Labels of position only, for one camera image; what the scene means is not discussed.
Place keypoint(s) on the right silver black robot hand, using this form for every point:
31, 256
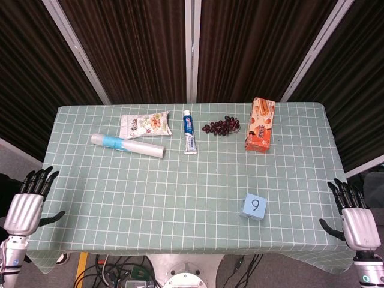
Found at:
358, 225

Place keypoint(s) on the white round floor socket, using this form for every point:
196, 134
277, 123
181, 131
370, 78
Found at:
62, 258

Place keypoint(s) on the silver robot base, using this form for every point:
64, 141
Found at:
185, 271

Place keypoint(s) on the blue cube with number nine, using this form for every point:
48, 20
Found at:
253, 207

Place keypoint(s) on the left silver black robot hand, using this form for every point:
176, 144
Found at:
22, 208

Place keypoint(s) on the clear plastic bag roll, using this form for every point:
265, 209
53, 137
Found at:
127, 144

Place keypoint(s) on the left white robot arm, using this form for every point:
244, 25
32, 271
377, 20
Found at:
10, 258

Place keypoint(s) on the bunch of dark red grapes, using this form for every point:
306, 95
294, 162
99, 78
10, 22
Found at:
222, 126

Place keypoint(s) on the white partition post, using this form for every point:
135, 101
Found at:
315, 51
192, 51
78, 49

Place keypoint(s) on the yellow floor tape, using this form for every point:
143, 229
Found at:
80, 268

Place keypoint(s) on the blue white toothpaste tube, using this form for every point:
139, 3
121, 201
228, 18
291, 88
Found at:
189, 133

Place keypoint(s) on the white snack bag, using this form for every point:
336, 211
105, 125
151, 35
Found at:
145, 124

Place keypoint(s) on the green checkered tablecloth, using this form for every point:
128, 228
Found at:
192, 186

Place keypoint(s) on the orange biscuit box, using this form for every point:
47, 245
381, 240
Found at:
260, 124

